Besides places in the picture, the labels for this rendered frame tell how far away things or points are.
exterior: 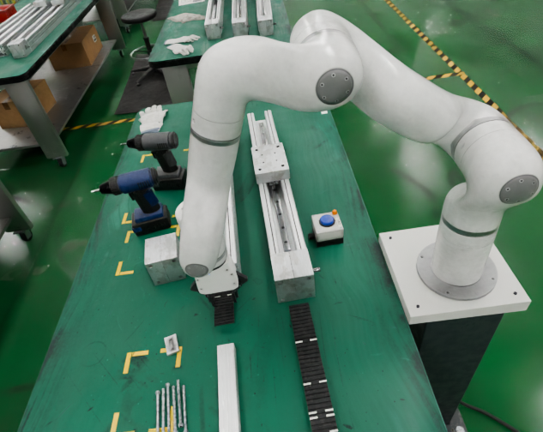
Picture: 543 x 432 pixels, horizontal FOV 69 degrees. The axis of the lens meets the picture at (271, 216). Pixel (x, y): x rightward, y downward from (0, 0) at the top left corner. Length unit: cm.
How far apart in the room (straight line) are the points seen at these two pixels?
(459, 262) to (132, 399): 81
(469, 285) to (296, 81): 70
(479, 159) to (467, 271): 33
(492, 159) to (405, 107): 19
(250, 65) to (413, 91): 27
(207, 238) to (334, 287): 45
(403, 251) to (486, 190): 41
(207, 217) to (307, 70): 34
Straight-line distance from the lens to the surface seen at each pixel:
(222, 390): 95
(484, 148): 81
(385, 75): 71
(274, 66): 61
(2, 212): 284
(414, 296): 106
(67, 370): 116
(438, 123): 75
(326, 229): 116
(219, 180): 75
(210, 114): 68
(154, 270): 116
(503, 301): 111
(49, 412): 113
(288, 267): 102
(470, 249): 99
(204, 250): 78
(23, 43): 349
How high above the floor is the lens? 166
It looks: 43 degrees down
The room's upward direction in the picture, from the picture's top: 9 degrees counter-clockwise
